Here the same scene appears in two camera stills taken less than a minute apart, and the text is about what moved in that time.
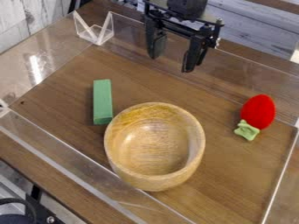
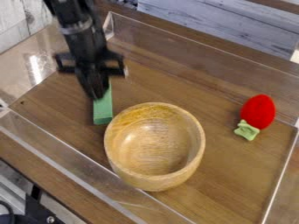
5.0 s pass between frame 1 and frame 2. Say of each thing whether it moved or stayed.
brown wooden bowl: stayed
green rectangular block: stayed
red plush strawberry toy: stayed
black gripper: moved
